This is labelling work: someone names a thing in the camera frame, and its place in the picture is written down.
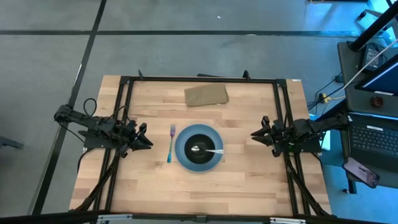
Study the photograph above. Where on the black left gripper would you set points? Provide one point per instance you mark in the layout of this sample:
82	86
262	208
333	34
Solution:
127	135

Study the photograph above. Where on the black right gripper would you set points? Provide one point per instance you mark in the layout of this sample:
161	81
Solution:
280	137

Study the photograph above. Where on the iridescent blue purple fork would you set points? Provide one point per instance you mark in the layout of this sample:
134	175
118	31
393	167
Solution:
171	143

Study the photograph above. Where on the blue round plate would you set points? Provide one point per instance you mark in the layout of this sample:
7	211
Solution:
180	149

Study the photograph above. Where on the black bowl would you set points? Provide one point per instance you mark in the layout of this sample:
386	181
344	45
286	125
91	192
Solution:
199	155

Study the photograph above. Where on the silver metal spoon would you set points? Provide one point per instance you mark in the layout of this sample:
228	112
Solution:
205	151

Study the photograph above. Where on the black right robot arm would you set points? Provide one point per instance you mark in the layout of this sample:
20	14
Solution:
320	124

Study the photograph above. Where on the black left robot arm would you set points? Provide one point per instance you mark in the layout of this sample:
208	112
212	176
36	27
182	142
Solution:
90	123

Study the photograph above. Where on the black side table leg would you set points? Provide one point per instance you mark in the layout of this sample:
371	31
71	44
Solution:
326	113

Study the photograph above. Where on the folded tan cloth napkin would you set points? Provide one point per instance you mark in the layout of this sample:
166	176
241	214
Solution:
206	95

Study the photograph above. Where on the yellow plug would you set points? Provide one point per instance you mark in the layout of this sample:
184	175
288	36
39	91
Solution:
326	98

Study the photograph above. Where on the grey side table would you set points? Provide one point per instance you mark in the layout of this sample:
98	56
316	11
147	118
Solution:
348	81

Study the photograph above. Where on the smartphone with lit screen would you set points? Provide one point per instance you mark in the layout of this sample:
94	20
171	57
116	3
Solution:
360	172

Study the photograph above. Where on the black laptop computer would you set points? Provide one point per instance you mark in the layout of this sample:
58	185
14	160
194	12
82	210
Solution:
370	143

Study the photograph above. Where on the round red button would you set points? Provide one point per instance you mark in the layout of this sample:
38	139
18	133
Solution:
377	101

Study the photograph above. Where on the black bottom crossbar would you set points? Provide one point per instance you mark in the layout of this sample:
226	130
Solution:
46	217

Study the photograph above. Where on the black framed monitor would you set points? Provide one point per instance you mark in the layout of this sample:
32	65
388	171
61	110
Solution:
382	79

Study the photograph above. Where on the black power adapter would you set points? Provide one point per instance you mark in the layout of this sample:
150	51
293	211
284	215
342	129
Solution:
371	57

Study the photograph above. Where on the dark grey furniture foot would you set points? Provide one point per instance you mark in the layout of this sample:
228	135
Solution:
9	142

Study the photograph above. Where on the black slanted pole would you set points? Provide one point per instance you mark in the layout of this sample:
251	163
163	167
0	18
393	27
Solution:
373	28

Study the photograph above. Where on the black aluminium table frame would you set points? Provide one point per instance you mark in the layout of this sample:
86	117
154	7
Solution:
280	174

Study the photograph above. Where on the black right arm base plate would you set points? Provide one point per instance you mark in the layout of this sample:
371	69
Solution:
311	147

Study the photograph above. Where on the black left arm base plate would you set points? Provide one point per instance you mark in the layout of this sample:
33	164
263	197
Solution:
93	143

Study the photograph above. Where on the silver metal bracket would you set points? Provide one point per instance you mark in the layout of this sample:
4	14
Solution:
113	217
287	220

